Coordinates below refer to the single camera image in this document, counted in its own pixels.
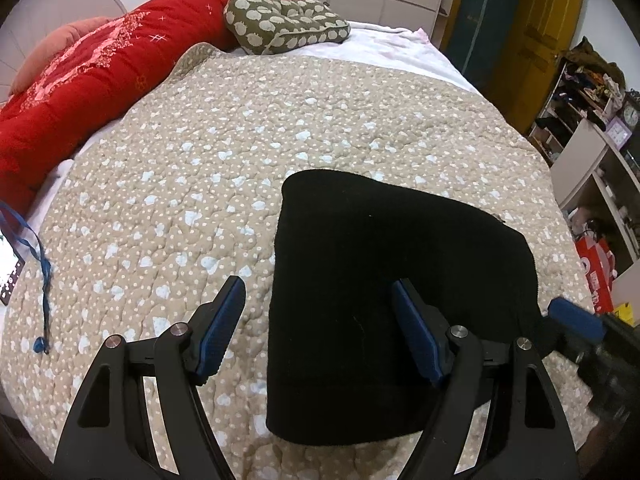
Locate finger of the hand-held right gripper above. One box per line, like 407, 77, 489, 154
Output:
530, 317, 586, 363
547, 297, 607, 343

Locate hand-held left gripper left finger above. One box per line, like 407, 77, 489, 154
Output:
55, 275, 247, 480

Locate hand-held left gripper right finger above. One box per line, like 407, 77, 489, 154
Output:
391, 279, 583, 480

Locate black pants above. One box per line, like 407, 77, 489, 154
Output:
265, 170, 543, 448

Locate person's right hand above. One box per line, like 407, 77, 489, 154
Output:
582, 412, 626, 480

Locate yellow box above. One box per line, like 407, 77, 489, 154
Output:
612, 302, 637, 327

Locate red paper bag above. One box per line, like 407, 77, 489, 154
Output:
575, 237, 619, 313

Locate beige quilted blanket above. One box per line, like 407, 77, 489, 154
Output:
0, 42, 591, 480

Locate white cluttered shelf unit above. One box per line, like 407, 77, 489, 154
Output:
530, 60, 640, 311

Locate purple desk clock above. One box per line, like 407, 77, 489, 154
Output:
605, 122, 632, 149

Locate pile of clothes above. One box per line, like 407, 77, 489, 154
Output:
560, 36, 628, 111

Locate yellow wooden door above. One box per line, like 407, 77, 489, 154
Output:
500, 0, 586, 136

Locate red embroidered quilt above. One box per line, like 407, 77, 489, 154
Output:
0, 0, 307, 206

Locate white bed sheet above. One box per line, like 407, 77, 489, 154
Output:
290, 20, 481, 97

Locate green dotted cushion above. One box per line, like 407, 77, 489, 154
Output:
223, 0, 351, 56

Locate dark teal door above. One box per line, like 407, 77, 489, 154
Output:
445, 0, 532, 86

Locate pink pillow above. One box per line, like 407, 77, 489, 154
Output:
9, 16, 113, 96

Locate open wardrobe side shelf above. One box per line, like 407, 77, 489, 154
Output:
430, 0, 471, 51

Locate white round headboard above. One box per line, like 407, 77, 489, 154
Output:
0, 0, 128, 102

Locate blue lanyard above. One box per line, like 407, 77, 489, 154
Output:
0, 202, 54, 354

